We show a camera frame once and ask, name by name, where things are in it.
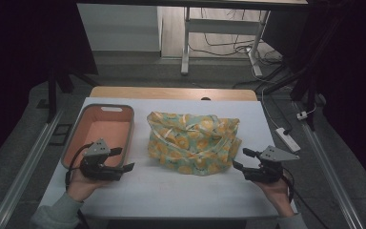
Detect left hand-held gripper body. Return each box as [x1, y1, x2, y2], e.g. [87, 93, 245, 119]
[79, 137, 126, 181]

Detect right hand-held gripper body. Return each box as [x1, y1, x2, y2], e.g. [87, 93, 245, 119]
[243, 145, 300, 184]

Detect pink basket with grey rim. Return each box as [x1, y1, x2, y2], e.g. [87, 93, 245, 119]
[60, 103, 135, 171]

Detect yellow flowered cloth tote bag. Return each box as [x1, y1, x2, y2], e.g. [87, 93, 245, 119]
[146, 111, 243, 177]

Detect person's left hand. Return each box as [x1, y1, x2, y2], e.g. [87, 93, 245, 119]
[66, 168, 108, 203]

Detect person's right hand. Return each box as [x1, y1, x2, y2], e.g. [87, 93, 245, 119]
[255, 176, 295, 219]

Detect white power strip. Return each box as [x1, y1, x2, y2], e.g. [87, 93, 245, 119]
[274, 127, 301, 153]

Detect black floor socket plate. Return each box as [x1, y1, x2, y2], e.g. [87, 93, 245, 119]
[49, 123, 73, 147]

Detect wooden table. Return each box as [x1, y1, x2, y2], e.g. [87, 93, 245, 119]
[90, 86, 258, 102]

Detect black stand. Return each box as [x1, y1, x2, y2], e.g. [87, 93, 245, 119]
[46, 63, 100, 124]
[263, 47, 323, 132]

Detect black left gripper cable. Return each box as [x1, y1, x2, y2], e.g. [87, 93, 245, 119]
[64, 142, 94, 192]

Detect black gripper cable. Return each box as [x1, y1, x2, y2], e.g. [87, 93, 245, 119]
[64, 142, 94, 192]
[280, 175, 330, 229]

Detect white cable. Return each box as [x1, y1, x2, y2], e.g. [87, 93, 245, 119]
[251, 63, 282, 130]

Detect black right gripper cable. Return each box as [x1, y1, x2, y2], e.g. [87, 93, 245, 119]
[280, 175, 330, 229]

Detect aluminium rail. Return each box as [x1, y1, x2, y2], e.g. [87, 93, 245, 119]
[299, 122, 366, 229]
[0, 109, 65, 229]

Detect black floor cables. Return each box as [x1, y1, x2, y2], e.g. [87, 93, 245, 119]
[189, 8, 284, 66]

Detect white desk frame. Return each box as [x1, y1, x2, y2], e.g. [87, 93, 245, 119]
[180, 7, 272, 77]

